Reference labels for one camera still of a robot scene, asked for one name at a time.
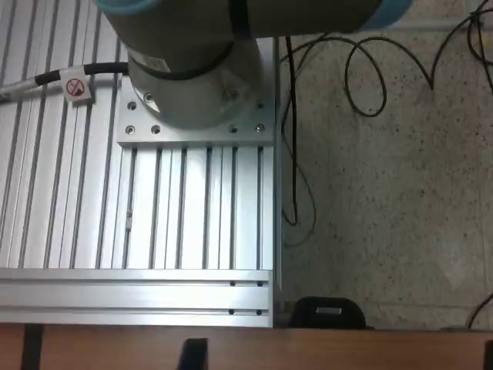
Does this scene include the aluminium extrusion frame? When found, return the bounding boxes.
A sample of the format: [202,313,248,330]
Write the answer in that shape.
[0,0,284,328]

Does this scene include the black tape strip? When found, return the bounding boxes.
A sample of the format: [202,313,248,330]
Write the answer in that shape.
[23,325,43,370]

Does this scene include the thick black cable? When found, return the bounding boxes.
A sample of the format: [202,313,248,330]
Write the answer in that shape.
[283,35,300,226]

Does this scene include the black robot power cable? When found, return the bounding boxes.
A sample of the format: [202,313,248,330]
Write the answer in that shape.
[0,61,132,103]

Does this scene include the thin dark cable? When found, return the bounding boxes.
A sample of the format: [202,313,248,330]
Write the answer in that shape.
[464,291,493,330]

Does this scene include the white warning tag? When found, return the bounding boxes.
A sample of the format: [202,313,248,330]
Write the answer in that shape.
[59,67,95,104]

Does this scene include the thin black looped cable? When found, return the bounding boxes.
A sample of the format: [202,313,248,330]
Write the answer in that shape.
[279,9,493,118]

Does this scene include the silver robot mounting plate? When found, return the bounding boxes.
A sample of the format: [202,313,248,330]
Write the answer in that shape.
[116,82,277,149]

